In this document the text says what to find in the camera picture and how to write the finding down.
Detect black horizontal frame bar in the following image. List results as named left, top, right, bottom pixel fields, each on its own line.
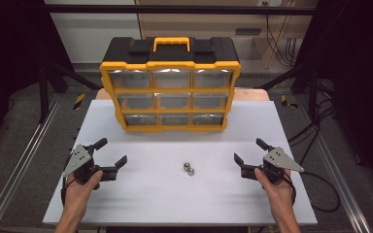
left=43, top=4, right=317, bottom=17

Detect black metal stand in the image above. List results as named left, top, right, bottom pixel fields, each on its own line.
left=258, top=62, right=320, bottom=122
left=37, top=61, right=103, bottom=124

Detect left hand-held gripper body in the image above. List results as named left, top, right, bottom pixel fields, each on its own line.
left=61, top=144, right=105, bottom=191

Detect left hand-held gripper cable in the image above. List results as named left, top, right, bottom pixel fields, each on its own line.
left=60, top=154, right=76, bottom=208

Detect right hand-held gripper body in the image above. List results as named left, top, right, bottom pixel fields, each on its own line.
left=254, top=147, right=305, bottom=185

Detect right hand-held gripper cable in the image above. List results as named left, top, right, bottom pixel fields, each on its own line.
left=288, top=170, right=342, bottom=214

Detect black curtain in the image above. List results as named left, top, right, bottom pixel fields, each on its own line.
left=290, top=0, right=373, bottom=188
left=0, top=0, right=76, bottom=159

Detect person's right hand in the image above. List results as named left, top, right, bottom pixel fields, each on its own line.
left=254, top=167, right=297, bottom=212

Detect light wooden cabinet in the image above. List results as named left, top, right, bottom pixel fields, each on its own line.
left=135, top=0, right=319, bottom=69

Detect person's left hand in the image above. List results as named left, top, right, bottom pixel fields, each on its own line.
left=63, top=170, right=104, bottom=216

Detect dark vent slot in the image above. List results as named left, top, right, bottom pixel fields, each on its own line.
left=234, top=28, right=262, bottom=36

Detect white wall outlet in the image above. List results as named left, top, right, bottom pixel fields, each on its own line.
left=256, top=0, right=283, bottom=8

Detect aluminium floor rail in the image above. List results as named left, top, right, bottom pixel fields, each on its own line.
left=0, top=93, right=62, bottom=233
left=295, top=95, right=372, bottom=233

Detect clear plastic organizer drawer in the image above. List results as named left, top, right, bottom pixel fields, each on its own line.
left=192, top=93, right=230, bottom=111

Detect black floor cables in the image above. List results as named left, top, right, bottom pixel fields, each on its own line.
left=287, top=96, right=338, bottom=166

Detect set of clear plastic drawers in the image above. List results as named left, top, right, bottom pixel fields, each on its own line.
left=108, top=68, right=234, bottom=127

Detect black wall cables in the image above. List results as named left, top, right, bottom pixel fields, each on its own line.
left=264, top=14, right=302, bottom=69

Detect yellow black hazard tape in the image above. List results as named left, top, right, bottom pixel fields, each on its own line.
left=72, top=93, right=86, bottom=111
left=280, top=94, right=299, bottom=110

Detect yellow black drawer organizer cabinet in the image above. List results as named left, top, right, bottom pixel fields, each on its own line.
left=99, top=36, right=242, bottom=133

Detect hand-held gripper cable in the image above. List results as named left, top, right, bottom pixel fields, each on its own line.
left=288, top=170, right=342, bottom=214
left=60, top=154, right=76, bottom=208

